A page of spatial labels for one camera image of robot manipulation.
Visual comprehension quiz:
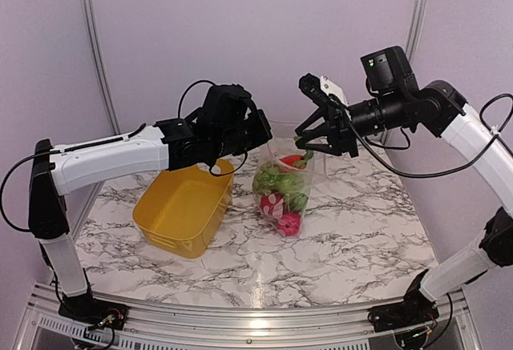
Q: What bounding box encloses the left aluminium frame post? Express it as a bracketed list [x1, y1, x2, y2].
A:
[81, 0, 121, 135]

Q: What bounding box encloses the aluminium frame post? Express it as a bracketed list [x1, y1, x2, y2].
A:
[380, 0, 432, 143]
[81, 0, 121, 135]

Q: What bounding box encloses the green grape bunch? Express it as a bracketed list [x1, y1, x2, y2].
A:
[252, 164, 287, 193]

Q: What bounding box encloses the front aluminium rail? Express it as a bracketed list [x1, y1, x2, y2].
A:
[23, 281, 470, 350]

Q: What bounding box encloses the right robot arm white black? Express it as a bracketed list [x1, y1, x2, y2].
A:
[296, 46, 512, 324]

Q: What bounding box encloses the orange carrot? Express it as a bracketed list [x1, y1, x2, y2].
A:
[280, 155, 307, 170]

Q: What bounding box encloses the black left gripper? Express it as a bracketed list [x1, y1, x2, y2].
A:
[212, 108, 274, 159]

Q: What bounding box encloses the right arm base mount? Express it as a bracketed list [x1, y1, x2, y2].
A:
[367, 301, 439, 332]

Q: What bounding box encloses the yellow plastic basket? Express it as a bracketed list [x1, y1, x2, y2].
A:
[132, 159, 234, 259]

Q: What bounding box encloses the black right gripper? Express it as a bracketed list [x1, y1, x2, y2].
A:
[297, 88, 410, 156]

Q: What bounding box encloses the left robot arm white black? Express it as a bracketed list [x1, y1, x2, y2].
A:
[15, 84, 272, 322]

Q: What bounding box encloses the red apple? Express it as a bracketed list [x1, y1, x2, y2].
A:
[277, 211, 301, 237]
[260, 193, 285, 219]

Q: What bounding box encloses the right aluminium frame post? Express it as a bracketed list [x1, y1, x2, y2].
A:
[380, 0, 432, 143]

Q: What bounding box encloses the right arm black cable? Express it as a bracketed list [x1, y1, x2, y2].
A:
[479, 93, 513, 127]

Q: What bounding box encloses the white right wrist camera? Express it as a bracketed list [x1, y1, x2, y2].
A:
[298, 74, 349, 107]

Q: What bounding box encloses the clear zip top bag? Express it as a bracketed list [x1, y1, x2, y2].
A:
[252, 137, 328, 238]

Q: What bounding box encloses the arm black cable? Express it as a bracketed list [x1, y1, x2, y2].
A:
[177, 80, 216, 119]
[479, 93, 513, 127]

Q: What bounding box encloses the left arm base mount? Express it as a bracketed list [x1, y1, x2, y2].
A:
[59, 300, 128, 330]

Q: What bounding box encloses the green bitter gourd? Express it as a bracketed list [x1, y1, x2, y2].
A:
[288, 193, 309, 213]

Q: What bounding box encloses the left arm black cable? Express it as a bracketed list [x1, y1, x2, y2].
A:
[177, 80, 216, 119]

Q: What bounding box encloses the green apple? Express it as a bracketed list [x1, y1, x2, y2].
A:
[277, 173, 309, 195]

